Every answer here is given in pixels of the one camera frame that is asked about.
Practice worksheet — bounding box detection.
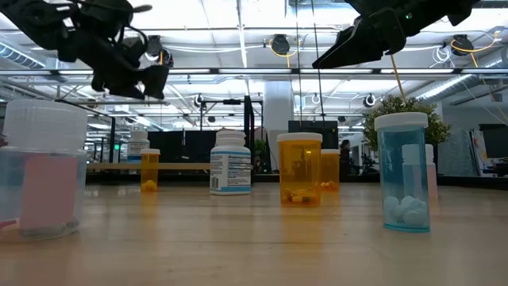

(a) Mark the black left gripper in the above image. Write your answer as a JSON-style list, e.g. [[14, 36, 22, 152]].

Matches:
[[77, 23, 171, 101]]

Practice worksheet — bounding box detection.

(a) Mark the white medicine bottle blue label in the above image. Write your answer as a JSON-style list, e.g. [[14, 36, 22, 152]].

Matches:
[[126, 129, 151, 164], [209, 129, 252, 196]]

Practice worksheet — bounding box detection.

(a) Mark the small orange pill bottle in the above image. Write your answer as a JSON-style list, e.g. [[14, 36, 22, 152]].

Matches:
[[139, 148, 161, 194]]

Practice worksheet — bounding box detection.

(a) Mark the large orange pill bottle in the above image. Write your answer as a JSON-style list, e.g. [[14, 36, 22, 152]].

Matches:
[[276, 132, 323, 208], [320, 149, 341, 191]]

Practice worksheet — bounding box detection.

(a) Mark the black partition panel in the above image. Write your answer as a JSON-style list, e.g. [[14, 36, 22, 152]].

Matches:
[[148, 130, 217, 164]]

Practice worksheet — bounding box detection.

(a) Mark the black monitor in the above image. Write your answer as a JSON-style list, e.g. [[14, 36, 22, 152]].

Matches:
[[478, 123, 508, 160], [287, 120, 339, 151]]

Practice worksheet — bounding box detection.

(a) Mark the white building column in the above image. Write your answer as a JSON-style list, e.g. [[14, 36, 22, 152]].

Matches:
[[264, 81, 294, 172]]

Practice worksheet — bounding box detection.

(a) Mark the person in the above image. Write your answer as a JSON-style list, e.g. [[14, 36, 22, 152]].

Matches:
[[339, 138, 352, 176]]

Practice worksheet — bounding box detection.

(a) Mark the green potted plant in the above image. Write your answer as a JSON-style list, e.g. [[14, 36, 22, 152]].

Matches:
[[363, 94, 452, 176]]

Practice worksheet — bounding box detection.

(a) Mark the yellow cable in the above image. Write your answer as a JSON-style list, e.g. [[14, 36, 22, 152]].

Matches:
[[390, 53, 408, 103]]

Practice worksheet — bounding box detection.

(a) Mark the black aluminium table frame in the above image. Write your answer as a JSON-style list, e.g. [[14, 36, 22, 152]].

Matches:
[[85, 171, 508, 190]]

